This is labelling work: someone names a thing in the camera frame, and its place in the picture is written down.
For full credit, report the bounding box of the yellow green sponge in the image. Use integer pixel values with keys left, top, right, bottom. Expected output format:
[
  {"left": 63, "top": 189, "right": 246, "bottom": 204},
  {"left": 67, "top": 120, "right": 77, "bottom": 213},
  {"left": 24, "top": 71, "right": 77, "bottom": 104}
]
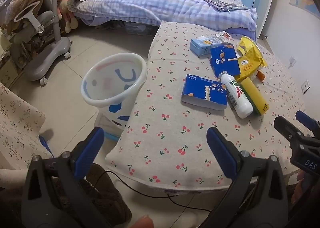
[{"left": 240, "top": 78, "right": 269, "bottom": 116}]

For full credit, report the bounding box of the white plastic bottle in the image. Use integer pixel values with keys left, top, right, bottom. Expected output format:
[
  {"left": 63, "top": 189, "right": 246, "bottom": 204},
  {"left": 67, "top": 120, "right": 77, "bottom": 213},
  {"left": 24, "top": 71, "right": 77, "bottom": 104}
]
[{"left": 220, "top": 72, "right": 253, "bottom": 119}]

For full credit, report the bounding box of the yellow snack bag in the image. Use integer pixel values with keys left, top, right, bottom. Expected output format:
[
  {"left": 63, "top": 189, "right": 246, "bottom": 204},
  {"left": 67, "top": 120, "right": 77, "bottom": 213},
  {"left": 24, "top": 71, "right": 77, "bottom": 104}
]
[{"left": 234, "top": 51, "right": 267, "bottom": 82}]

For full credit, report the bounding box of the dark blue oat carton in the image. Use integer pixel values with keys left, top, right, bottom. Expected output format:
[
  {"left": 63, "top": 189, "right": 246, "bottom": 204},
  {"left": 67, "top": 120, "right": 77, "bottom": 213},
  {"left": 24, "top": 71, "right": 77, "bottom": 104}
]
[{"left": 210, "top": 43, "right": 240, "bottom": 78}]

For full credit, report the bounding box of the white snack wrapper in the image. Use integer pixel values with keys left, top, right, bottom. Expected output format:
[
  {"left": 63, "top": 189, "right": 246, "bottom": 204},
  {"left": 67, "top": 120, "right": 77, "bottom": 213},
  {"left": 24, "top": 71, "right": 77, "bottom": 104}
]
[{"left": 215, "top": 31, "right": 233, "bottom": 43}]

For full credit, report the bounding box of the light blue tissue pack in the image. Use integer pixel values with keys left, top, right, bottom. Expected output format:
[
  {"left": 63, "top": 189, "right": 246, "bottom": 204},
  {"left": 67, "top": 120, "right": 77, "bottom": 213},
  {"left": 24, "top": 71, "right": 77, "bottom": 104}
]
[{"left": 189, "top": 36, "right": 222, "bottom": 57}]

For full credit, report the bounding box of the yellow paper bowl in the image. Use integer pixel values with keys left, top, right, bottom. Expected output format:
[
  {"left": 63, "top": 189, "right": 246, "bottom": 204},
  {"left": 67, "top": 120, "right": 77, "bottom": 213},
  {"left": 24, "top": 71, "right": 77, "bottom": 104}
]
[{"left": 237, "top": 36, "right": 263, "bottom": 62}]

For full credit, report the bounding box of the white cartoon trash bin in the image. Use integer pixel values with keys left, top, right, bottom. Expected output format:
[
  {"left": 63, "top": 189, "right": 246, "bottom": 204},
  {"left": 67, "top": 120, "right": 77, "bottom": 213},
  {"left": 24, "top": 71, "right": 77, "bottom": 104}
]
[{"left": 80, "top": 52, "right": 148, "bottom": 130}]

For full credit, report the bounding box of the person's right hand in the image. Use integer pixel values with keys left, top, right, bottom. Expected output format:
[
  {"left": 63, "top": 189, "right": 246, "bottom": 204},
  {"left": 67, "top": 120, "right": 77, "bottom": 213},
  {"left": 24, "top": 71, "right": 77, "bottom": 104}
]
[{"left": 291, "top": 170, "right": 318, "bottom": 205}]

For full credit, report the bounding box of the person's left hand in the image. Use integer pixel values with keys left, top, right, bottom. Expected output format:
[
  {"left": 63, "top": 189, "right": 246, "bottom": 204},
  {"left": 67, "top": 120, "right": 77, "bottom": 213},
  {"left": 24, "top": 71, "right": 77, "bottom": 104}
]
[{"left": 130, "top": 215, "right": 154, "bottom": 228}]

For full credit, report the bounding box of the brown slipper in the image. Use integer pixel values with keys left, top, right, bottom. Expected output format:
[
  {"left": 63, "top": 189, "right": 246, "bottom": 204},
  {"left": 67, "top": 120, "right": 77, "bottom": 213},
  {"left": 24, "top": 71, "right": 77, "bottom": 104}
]
[{"left": 80, "top": 164, "right": 132, "bottom": 227}]

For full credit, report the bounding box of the blue plastic strip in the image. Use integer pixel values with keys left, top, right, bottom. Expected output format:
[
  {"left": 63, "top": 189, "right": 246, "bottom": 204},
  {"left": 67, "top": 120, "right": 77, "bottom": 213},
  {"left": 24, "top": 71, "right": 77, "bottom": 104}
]
[{"left": 39, "top": 135, "right": 54, "bottom": 157}]

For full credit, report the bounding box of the cardboard box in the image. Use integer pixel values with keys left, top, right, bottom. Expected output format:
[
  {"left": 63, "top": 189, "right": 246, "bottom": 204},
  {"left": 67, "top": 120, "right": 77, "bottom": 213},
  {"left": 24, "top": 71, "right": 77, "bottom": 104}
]
[{"left": 0, "top": 58, "right": 18, "bottom": 88}]

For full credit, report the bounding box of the grey swivel chair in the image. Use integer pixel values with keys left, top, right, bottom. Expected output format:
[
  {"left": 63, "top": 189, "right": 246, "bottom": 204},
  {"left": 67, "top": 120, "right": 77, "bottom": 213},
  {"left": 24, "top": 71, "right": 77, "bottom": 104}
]
[{"left": 2, "top": 0, "right": 72, "bottom": 86}]

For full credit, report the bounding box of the folded striped cloth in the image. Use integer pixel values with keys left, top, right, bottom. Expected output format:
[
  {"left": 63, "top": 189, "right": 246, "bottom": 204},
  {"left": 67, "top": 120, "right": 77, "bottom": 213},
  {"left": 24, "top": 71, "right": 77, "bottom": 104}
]
[{"left": 203, "top": 0, "right": 250, "bottom": 12}]

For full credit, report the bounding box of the purple checked duvet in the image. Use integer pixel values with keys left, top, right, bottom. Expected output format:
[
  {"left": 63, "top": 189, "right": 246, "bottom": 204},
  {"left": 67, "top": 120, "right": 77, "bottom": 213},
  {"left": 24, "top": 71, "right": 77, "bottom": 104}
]
[{"left": 67, "top": 0, "right": 257, "bottom": 32}]

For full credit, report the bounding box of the pink plush toy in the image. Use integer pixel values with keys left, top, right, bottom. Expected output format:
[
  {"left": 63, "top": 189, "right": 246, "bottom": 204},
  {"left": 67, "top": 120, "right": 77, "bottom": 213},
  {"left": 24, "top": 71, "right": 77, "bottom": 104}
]
[{"left": 57, "top": 0, "right": 78, "bottom": 33}]

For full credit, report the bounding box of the wall socket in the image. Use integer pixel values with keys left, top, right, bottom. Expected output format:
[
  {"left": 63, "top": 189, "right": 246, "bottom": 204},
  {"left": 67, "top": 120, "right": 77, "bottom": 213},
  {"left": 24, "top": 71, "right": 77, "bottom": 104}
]
[{"left": 288, "top": 57, "right": 297, "bottom": 69}]

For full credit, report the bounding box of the black cable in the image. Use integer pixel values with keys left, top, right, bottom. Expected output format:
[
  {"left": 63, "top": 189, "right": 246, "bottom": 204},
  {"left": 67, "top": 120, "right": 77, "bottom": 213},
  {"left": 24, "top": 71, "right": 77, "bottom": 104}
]
[{"left": 93, "top": 170, "right": 213, "bottom": 213}]

